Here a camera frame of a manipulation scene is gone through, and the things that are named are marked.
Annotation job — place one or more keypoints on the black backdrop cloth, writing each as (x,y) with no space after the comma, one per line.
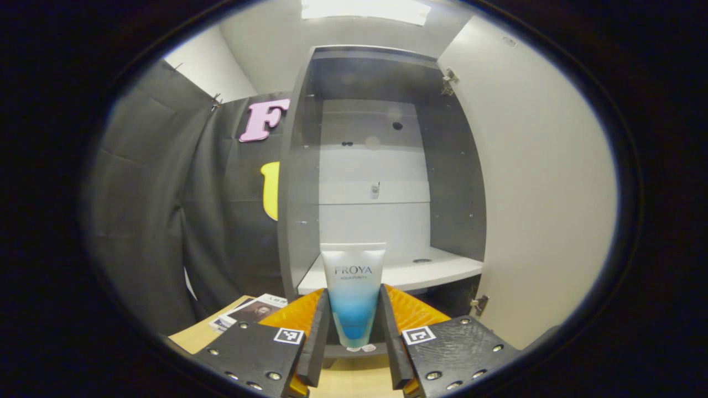
(155,221)

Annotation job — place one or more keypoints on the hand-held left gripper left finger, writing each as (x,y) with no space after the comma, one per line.
(316,342)

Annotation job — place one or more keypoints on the white blue tube bottle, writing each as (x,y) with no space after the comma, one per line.
(354,287)

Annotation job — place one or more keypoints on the stack of books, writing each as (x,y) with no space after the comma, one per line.
(249,310)

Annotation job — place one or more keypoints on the metal door hinge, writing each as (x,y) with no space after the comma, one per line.
(479,304)
(449,82)

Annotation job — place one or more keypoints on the metal cloth clip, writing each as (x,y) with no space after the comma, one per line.
(176,67)
(215,101)

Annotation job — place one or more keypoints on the grey cabinet door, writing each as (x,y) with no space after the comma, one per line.
(531,193)

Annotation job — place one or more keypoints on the dark grey cabinet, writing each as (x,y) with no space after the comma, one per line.
(298,221)

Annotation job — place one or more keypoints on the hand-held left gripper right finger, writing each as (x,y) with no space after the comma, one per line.
(392,348)

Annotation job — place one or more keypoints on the large ceiling light panel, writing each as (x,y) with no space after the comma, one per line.
(365,11)

